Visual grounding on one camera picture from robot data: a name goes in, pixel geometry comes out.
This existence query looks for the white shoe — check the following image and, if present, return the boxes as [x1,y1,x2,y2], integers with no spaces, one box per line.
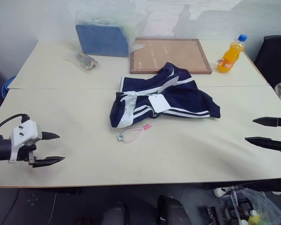
[213,186,238,197]

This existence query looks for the grey rounded shape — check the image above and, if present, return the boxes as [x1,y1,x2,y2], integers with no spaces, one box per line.
[101,201,128,225]

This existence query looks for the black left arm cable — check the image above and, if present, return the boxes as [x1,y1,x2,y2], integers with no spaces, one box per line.
[0,113,30,137]

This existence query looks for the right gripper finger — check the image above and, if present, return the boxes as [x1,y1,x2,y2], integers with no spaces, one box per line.
[252,116,281,128]
[244,136,281,155]

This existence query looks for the orange soda bottle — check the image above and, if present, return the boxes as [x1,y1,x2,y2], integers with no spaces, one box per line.
[216,34,248,74]

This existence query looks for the pink strap with small tag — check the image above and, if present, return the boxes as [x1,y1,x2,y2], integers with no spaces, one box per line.
[118,121,154,143]

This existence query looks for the blue felt box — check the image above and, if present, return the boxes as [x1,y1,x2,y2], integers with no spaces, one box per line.
[75,23,130,58]

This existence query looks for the white hang tag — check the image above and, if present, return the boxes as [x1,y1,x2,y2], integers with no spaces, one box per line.
[148,94,170,114]

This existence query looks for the black glossy rounded shape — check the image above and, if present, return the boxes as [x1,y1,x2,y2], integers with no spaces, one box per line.
[157,195,192,225]

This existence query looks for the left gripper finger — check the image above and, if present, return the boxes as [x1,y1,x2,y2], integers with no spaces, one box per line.
[31,156,66,169]
[41,131,61,142]

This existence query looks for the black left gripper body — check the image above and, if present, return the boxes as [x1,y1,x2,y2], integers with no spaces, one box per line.
[15,131,44,168]

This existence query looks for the black office chair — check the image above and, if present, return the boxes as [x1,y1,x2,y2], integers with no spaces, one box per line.
[254,35,281,89]

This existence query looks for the small bag of colourful items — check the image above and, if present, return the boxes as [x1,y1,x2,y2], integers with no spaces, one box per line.
[70,51,102,71]

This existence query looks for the small yellow bottle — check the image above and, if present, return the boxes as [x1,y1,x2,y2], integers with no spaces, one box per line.
[247,210,261,225]

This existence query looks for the wood-framed cork board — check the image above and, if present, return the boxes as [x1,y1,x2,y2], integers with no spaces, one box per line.
[129,37,213,75]

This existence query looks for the navy blue athletic shorts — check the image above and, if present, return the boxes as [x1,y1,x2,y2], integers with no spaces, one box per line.
[109,62,222,128]

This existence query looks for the blue box in plastic bag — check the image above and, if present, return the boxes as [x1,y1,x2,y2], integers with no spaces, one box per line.
[71,2,153,56]

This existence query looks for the clear bag of clutter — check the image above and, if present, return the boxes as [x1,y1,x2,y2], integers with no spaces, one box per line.
[221,187,281,225]

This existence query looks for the blue bucket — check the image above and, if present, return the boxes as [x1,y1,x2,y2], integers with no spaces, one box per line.
[1,75,16,98]

